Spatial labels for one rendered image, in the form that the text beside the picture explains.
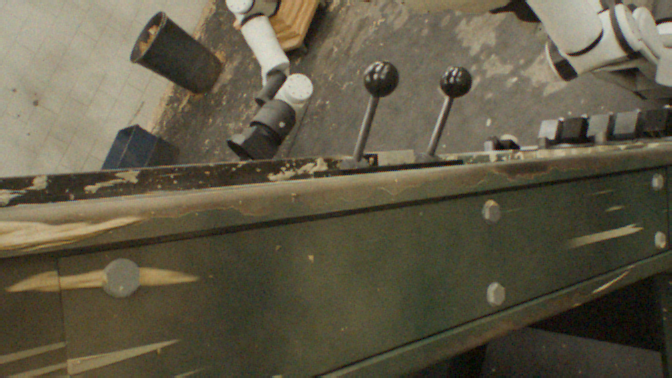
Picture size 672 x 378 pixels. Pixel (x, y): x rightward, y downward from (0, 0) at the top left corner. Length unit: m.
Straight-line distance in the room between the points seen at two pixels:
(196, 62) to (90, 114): 1.30
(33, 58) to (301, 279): 5.90
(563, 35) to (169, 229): 0.81
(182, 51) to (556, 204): 5.01
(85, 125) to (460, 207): 5.89
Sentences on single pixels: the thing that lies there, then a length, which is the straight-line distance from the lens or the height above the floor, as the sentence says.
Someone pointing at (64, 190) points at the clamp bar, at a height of 1.63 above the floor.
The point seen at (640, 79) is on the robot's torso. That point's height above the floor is 0.36.
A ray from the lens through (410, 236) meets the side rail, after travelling 0.34.
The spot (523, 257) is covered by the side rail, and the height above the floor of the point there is 1.55.
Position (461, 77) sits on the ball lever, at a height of 1.45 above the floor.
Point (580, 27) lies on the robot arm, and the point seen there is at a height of 1.23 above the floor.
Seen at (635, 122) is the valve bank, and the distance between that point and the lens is 1.45.
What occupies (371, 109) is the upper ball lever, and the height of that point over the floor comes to 1.53.
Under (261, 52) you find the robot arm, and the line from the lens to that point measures 1.50.
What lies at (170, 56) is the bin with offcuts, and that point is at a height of 0.45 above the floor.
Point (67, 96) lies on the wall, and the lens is 6.17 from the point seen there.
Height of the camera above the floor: 1.88
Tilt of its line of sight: 35 degrees down
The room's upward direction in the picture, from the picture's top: 58 degrees counter-clockwise
